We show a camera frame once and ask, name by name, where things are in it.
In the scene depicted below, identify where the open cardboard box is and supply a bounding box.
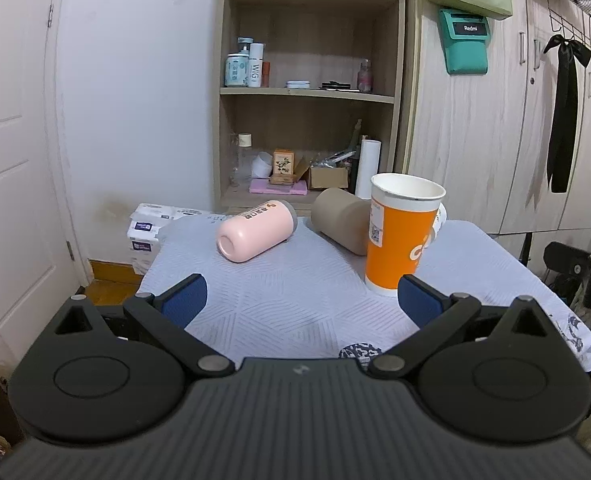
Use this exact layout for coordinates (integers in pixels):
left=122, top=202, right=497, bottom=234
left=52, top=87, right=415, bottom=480
left=294, top=156, right=349, bottom=190

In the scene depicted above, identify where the pale patterned tablecloth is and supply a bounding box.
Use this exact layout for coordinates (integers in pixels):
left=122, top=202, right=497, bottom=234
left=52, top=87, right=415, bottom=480
left=136, top=211, right=591, bottom=372

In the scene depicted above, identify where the pack of tissue packets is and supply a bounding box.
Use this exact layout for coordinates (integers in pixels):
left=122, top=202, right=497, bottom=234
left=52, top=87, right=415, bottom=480
left=126, top=202, right=229, bottom=277

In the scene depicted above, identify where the small white cup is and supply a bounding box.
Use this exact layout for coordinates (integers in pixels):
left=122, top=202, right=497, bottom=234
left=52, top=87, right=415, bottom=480
left=252, top=152, right=274, bottom=179

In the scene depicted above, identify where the clear bottle cream cap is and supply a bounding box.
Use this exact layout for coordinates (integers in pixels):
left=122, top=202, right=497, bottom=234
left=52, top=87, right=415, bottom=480
left=230, top=133, right=255, bottom=190

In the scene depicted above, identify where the white tall bottle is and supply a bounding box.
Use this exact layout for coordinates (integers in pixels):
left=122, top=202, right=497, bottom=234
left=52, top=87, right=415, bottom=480
left=248, top=43, right=266, bottom=88

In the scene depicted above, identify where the orange paper cup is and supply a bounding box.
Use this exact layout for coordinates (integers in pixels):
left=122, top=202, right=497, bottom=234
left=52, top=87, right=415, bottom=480
left=365, top=172, right=447, bottom=297

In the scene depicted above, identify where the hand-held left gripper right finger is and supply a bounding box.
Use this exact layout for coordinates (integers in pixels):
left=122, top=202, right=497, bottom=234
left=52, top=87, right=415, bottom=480
left=367, top=274, right=557, bottom=380

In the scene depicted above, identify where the tan cup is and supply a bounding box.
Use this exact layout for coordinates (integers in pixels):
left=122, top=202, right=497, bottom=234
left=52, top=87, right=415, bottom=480
left=310, top=187, right=374, bottom=256

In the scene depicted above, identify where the black ribbon bow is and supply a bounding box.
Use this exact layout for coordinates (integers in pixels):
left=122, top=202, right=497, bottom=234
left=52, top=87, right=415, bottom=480
left=542, top=34, right=591, bottom=194

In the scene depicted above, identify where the light wooden wardrobe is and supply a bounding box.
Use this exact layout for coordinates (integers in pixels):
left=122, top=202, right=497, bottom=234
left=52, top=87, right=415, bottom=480
left=404, top=0, right=591, bottom=237

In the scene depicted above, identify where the black chair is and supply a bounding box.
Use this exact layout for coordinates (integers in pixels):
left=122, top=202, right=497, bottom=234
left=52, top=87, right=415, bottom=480
left=542, top=241, right=591, bottom=312

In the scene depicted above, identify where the wooden shelf unit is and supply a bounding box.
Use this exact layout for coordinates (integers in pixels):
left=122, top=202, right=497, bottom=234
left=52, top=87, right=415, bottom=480
left=212, top=0, right=410, bottom=213

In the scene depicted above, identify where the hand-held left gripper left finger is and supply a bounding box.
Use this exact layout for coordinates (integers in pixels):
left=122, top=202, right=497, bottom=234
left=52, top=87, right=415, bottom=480
left=50, top=273, right=236, bottom=379

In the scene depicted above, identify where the wooden flower print box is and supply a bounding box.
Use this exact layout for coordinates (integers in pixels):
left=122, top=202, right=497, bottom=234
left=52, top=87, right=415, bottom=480
left=270, top=148, right=297, bottom=185

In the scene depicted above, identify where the pink cup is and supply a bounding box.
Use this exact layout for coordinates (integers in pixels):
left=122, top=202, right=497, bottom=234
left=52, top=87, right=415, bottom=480
left=216, top=199, right=299, bottom=264

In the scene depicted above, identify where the pink small bottle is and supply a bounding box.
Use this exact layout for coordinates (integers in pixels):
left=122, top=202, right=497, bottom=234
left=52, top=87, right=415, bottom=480
left=357, top=58, right=374, bottom=94

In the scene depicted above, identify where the white paper cup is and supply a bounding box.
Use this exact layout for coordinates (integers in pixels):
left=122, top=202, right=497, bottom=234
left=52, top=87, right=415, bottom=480
left=429, top=202, right=449, bottom=248

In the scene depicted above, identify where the teal hanging pouch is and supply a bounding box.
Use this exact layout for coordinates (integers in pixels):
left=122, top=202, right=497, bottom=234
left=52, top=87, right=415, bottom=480
left=437, top=7, right=491, bottom=77

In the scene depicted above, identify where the pink flat box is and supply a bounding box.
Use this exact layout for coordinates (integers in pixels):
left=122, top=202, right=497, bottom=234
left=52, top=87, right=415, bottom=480
left=249, top=178, right=309, bottom=195

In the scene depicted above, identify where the teal pump bottle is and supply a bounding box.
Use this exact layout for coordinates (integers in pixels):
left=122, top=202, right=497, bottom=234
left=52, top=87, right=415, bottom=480
left=224, top=37, right=252, bottom=88

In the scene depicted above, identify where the white paper roll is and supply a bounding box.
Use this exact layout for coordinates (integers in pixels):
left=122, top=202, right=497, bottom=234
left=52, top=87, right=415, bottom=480
left=354, top=139, right=383, bottom=199

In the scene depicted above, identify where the white door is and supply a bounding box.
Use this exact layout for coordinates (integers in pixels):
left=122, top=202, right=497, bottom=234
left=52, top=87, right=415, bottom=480
left=0, top=0, right=94, bottom=366

